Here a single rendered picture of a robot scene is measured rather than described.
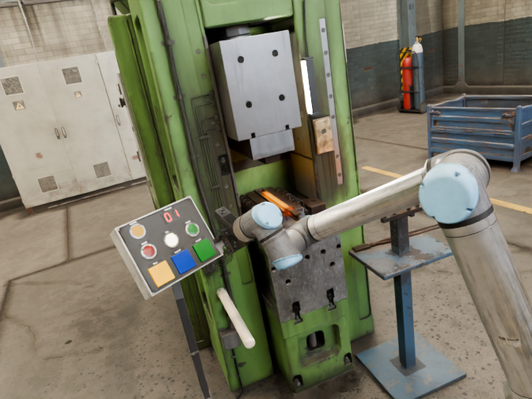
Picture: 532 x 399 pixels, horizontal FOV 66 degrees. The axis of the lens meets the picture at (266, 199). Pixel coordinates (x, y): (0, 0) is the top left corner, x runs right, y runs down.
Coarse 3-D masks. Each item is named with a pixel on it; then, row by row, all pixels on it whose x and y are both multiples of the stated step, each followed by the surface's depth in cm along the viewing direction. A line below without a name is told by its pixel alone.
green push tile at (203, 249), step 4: (204, 240) 163; (208, 240) 165; (196, 244) 161; (200, 244) 162; (204, 244) 163; (208, 244) 164; (196, 248) 160; (200, 248) 161; (204, 248) 162; (208, 248) 163; (212, 248) 164; (196, 252) 160; (200, 252) 161; (204, 252) 162; (208, 252) 163; (212, 252) 163; (200, 256) 160; (204, 256) 161; (208, 256) 162; (200, 260) 160; (204, 260) 161
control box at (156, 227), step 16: (160, 208) 159; (176, 208) 162; (192, 208) 167; (128, 224) 150; (144, 224) 153; (160, 224) 157; (176, 224) 160; (112, 240) 152; (128, 240) 148; (144, 240) 151; (160, 240) 154; (192, 240) 162; (128, 256) 147; (144, 256) 148; (160, 256) 152; (192, 256) 159; (144, 272) 147; (176, 272) 153; (192, 272) 157; (144, 288) 147; (160, 288) 148
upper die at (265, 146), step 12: (276, 132) 177; (288, 132) 179; (228, 144) 211; (240, 144) 189; (252, 144) 175; (264, 144) 177; (276, 144) 179; (288, 144) 181; (252, 156) 177; (264, 156) 178
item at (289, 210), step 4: (264, 192) 216; (268, 192) 215; (268, 196) 209; (272, 196) 208; (272, 200) 204; (276, 200) 201; (280, 200) 200; (276, 204) 199; (280, 204) 195; (284, 204) 194; (284, 208) 188; (288, 208) 187; (292, 208) 187; (288, 212) 188; (292, 212) 182; (296, 212) 182; (292, 216) 184; (296, 216) 181; (296, 220) 180
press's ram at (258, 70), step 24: (216, 48) 165; (240, 48) 162; (264, 48) 166; (288, 48) 169; (216, 72) 175; (240, 72) 165; (264, 72) 168; (288, 72) 172; (240, 96) 167; (264, 96) 171; (288, 96) 175; (240, 120) 170; (264, 120) 174; (288, 120) 178
